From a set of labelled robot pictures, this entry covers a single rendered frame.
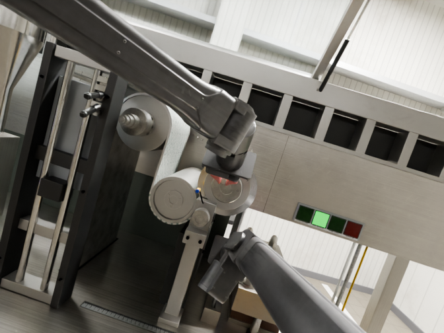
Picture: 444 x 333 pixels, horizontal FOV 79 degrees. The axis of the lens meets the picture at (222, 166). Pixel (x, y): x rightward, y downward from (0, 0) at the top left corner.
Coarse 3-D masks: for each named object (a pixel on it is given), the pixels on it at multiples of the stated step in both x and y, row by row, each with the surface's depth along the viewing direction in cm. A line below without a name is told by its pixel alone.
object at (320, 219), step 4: (316, 212) 97; (320, 212) 97; (316, 216) 97; (320, 216) 97; (324, 216) 97; (328, 216) 97; (316, 220) 97; (320, 220) 97; (324, 220) 97; (316, 224) 97; (320, 224) 97; (324, 224) 97
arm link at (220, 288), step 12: (228, 240) 50; (240, 240) 46; (228, 252) 50; (216, 264) 51; (228, 264) 49; (204, 276) 51; (216, 276) 49; (228, 276) 48; (240, 276) 49; (204, 288) 49; (216, 288) 47; (228, 288) 48
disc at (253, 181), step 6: (204, 168) 66; (204, 174) 66; (252, 174) 65; (198, 180) 66; (204, 180) 66; (252, 180) 65; (198, 186) 67; (252, 186) 66; (204, 192) 67; (252, 192) 66; (204, 198) 67; (252, 198) 66; (246, 204) 66; (216, 210) 67; (222, 210) 67; (228, 210) 67; (234, 210) 66; (240, 210) 66
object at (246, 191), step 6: (210, 180) 66; (246, 180) 65; (204, 186) 66; (210, 186) 66; (246, 186) 65; (210, 192) 66; (246, 192) 65; (210, 198) 66; (240, 198) 66; (246, 198) 65; (222, 204) 66; (228, 204) 66; (234, 204) 66; (240, 204) 66
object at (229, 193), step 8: (216, 184) 64; (224, 184) 64; (232, 184) 64; (240, 184) 64; (216, 192) 64; (224, 192) 65; (232, 192) 64; (240, 192) 64; (224, 200) 64; (232, 200) 64
